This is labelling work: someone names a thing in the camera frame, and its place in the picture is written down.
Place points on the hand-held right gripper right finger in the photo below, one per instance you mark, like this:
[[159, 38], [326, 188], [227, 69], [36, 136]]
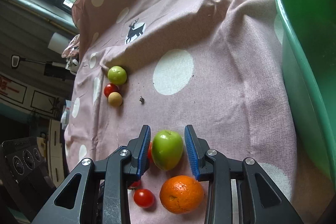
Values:
[[191, 153]]

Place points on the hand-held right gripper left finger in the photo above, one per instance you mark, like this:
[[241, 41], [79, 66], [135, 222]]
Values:
[[143, 150]]

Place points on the red cherry tomato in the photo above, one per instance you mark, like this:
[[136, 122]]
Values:
[[143, 197], [134, 184], [150, 154], [109, 89]]

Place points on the green apple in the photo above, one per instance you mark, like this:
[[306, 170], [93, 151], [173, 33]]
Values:
[[167, 149]]

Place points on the orange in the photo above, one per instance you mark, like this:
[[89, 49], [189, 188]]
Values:
[[181, 194]]

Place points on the yellow cherry tomato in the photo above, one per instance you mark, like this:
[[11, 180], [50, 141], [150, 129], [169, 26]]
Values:
[[115, 99]]

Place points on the small green round fruit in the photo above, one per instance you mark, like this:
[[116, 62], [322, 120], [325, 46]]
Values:
[[117, 75]]

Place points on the green plastic bowl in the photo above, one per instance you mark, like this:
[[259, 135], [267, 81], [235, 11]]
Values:
[[302, 69]]

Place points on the small dark crumb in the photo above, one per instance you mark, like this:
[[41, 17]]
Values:
[[142, 100]]

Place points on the pink polka-dot cloth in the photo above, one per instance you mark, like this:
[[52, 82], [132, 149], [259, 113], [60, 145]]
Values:
[[210, 56]]

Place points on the black appliance with dials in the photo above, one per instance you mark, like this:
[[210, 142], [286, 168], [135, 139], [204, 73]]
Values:
[[23, 158]]

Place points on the floral cloth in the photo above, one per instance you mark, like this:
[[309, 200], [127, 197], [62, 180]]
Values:
[[72, 49]]

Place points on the white cylinder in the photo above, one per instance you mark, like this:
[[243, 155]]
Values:
[[57, 41]]

